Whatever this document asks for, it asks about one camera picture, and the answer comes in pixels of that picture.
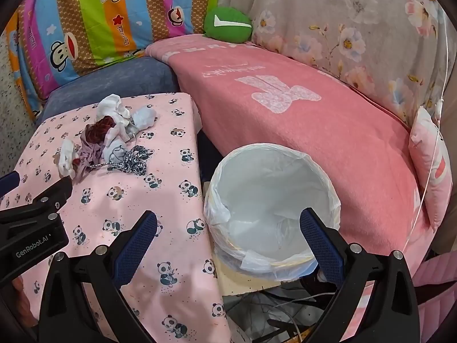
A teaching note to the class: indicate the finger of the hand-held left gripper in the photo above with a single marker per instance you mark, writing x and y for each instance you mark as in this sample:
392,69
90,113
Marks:
9,184
53,194

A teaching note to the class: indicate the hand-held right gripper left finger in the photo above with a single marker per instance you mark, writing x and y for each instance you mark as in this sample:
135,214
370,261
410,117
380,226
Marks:
137,246

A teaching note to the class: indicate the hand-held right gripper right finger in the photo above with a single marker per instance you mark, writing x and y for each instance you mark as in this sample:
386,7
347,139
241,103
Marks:
319,244

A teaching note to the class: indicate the pale pink cloth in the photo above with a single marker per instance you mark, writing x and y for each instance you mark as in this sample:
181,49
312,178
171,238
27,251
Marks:
85,157

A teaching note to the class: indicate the bin with white plastic bag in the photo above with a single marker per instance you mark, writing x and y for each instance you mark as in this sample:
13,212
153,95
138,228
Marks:
264,193

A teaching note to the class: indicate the light blue sock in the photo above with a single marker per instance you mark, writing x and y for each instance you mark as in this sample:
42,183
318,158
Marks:
144,118

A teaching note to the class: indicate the white sock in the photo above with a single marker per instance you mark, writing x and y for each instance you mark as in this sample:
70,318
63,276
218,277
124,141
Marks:
110,105
66,157

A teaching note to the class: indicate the pink panda print cloth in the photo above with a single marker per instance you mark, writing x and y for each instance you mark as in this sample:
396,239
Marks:
160,185

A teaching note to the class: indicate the pale blue cloth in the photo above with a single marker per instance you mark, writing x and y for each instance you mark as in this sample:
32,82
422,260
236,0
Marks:
114,152

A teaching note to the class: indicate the beige board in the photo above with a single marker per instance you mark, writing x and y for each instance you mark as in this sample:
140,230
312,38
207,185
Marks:
242,280

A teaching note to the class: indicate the pink blanket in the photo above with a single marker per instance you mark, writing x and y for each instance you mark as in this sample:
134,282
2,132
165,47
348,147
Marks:
285,132

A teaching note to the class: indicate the pink patterned cloth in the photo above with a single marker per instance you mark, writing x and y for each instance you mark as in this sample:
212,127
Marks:
433,278

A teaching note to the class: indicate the blue velvet cushion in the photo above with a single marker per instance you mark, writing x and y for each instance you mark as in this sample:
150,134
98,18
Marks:
125,78

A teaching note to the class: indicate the pink pillow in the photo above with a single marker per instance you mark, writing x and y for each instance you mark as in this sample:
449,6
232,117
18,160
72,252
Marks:
432,164

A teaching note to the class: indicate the colourful monkey print pillow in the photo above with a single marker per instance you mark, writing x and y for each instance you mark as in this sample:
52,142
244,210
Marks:
89,25

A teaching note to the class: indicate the grey floral sheet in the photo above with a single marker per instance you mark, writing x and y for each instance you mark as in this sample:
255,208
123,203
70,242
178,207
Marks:
321,25

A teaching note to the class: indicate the green round cushion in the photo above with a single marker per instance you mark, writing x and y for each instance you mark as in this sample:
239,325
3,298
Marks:
225,34

